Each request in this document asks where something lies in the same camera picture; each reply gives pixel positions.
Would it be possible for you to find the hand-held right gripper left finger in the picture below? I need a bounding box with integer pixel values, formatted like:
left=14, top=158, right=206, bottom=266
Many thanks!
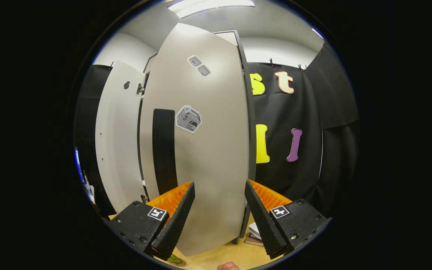
left=108, top=181, right=196, bottom=261

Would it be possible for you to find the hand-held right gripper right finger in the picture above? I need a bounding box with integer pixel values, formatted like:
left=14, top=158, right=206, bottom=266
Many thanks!
left=244, top=180, right=332, bottom=260

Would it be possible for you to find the white cabinet door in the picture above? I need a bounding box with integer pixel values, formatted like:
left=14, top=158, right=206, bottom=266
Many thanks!
left=95, top=60, right=147, bottom=214
left=140, top=23, right=250, bottom=257

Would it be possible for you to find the white and grey cabinet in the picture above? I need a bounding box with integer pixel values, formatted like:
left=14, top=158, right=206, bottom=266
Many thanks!
left=137, top=30, right=257, bottom=245

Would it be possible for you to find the white blue-edged object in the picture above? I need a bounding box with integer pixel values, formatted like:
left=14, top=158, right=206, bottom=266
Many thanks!
left=74, top=148, right=96, bottom=204

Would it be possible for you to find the black backdrop cloth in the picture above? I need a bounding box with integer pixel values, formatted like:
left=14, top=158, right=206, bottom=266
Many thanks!
left=74, top=41, right=359, bottom=219

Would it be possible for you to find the large ceiling light panel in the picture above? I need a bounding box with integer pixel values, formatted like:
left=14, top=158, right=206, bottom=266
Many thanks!
left=168, top=0, right=256, bottom=18

